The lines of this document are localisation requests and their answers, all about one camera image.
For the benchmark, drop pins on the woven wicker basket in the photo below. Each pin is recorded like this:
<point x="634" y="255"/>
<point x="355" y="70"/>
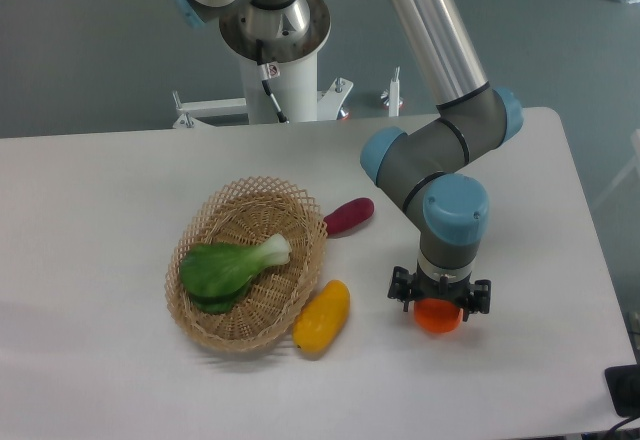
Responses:
<point x="248" y="212"/>

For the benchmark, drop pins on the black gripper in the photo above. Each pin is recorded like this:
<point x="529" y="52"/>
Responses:
<point x="406" y="287"/>

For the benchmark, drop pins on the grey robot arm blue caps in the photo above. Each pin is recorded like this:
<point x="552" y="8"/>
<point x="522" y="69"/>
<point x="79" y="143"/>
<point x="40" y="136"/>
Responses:
<point x="420" y="172"/>

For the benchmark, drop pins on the orange fruit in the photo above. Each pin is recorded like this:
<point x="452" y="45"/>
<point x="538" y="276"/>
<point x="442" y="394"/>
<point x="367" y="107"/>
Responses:
<point x="437" y="316"/>

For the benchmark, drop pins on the green bok choy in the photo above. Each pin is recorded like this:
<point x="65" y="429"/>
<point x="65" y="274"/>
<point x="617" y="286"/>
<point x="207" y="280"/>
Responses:
<point x="217" y="276"/>

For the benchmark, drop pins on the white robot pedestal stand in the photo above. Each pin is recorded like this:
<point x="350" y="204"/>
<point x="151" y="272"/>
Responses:
<point x="277" y="53"/>

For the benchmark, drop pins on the yellow mango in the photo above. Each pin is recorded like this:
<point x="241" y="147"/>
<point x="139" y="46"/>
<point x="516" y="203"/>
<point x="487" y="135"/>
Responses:
<point x="322" y="319"/>

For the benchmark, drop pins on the purple sweet potato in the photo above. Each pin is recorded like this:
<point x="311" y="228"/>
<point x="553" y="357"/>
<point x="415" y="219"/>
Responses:
<point x="349" y="215"/>

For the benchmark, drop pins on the black device at table edge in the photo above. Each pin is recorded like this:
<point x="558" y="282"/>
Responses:
<point x="623" y="385"/>

